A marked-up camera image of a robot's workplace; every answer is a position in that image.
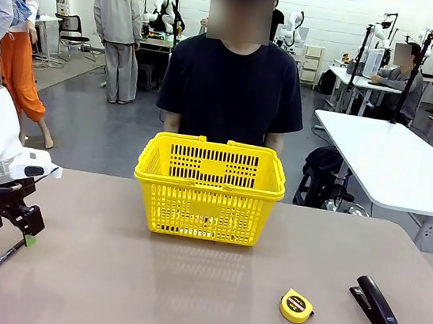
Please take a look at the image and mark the person's left forearm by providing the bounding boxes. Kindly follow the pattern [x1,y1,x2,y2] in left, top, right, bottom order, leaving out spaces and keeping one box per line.
[263,129,287,154]

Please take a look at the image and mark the yellow plastic shopping basket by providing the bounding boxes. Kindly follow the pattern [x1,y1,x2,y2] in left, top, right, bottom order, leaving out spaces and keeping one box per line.
[126,128,292,252]

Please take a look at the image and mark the black backpack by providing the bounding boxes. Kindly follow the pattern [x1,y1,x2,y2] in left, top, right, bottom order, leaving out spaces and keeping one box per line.
[292,142,349,212]

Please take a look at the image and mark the black folding chair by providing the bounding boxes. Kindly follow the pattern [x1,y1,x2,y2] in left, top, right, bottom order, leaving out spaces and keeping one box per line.
[49,11,102,66]

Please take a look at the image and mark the white drawer cabinet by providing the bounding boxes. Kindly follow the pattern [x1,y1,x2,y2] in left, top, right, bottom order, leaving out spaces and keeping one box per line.
[299,44,327,86]

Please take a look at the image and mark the white marker black cap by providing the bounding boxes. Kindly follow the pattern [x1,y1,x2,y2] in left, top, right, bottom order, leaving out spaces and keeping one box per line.
[178,212,221,239]

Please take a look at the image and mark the person in orange pants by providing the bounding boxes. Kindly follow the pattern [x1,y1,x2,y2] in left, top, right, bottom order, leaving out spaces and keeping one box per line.
[0,0,73,150]

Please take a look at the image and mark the black stapler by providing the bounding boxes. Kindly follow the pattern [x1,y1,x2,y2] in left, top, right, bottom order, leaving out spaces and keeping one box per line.
[344,273,406,324]

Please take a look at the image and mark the black tripod pole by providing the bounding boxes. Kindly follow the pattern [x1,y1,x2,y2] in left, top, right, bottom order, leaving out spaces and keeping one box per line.
[388,28,433,130]

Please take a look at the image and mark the white background desk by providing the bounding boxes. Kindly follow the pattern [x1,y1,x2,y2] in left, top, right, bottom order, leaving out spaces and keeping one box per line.
[321,63,405,122]

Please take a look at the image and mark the thin black stand pole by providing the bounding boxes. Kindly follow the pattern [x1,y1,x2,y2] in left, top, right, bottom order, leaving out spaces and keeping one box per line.
[343,22,376,110]

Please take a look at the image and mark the person in grey hoodie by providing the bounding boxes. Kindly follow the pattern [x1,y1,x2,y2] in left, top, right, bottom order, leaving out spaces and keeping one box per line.
[81,0,149,107]

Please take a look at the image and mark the person's right forearm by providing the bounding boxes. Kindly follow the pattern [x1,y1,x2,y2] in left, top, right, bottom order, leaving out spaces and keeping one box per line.
[162,109,183,135]

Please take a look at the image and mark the person in black t-shirt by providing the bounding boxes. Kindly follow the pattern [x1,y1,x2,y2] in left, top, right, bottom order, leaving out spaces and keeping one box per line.
[151,0,321,156]

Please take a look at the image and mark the seated person grey sweater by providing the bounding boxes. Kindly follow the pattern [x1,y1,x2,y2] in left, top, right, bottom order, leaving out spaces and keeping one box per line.
[364,37,429,126]

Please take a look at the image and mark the large white table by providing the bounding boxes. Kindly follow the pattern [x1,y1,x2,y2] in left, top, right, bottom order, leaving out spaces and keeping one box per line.
[302,108,433,218]

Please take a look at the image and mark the yellow tape measure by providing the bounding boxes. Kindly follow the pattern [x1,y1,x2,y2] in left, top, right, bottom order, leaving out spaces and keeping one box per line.
[277,286,318,324]

